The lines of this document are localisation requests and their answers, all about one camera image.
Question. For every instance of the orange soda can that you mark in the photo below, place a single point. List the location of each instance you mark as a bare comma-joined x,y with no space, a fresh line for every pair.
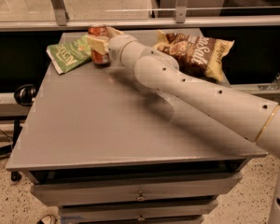
97,57

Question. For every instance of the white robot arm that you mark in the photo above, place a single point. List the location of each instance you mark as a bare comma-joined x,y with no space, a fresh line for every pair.
254,118

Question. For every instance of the glass railing barrier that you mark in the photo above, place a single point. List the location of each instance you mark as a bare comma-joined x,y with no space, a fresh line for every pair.
41,15

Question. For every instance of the upper grey drawer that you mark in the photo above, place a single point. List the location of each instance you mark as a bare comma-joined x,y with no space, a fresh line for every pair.
136,189

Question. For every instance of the lower grey drawer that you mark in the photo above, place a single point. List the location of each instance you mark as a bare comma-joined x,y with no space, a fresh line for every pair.
137,211

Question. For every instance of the green jalapeno chip bag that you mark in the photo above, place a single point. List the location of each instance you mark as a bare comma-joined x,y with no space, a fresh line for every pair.
69,56

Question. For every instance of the grey drawer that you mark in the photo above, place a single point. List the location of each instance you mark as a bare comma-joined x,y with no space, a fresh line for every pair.
137,211
136,189

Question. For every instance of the black round object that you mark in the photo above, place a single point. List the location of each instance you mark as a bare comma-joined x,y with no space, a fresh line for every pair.
25,94

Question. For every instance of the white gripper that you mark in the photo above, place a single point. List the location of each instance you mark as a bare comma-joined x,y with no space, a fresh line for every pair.
116,48

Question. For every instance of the brown sea salt chip bag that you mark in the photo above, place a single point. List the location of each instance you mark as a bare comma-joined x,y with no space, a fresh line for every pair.
200,55

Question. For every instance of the grey drawer cabinet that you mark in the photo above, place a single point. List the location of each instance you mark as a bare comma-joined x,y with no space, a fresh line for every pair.
99,124

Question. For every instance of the white shoe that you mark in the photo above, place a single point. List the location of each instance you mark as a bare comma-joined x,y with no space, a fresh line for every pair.
47,219

